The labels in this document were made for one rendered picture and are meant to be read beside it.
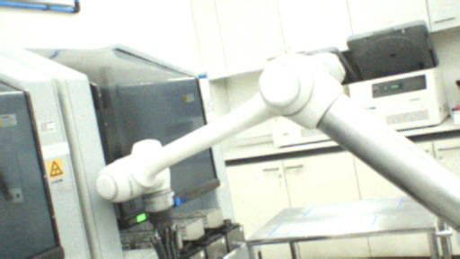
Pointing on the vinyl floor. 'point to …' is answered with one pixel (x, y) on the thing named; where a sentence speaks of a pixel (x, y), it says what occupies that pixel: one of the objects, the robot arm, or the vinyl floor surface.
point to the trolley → (351, 224)
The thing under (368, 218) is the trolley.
